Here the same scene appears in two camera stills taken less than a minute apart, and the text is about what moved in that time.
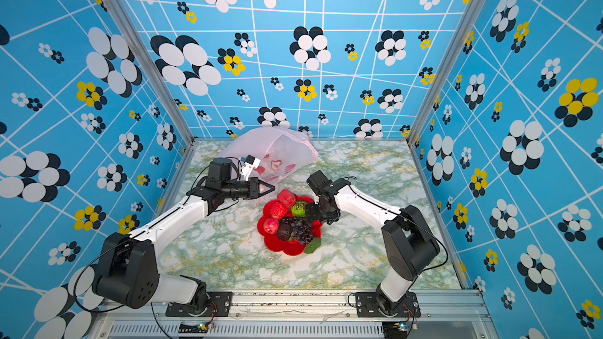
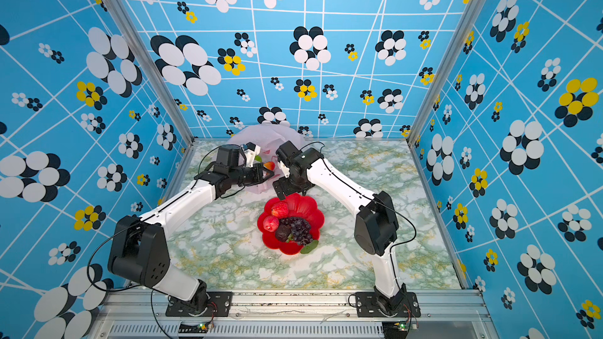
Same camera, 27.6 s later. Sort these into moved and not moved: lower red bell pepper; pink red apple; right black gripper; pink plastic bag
Moved: right black gripper
Not moved: pink red apple; pink plastic bag; lower red bell pepper
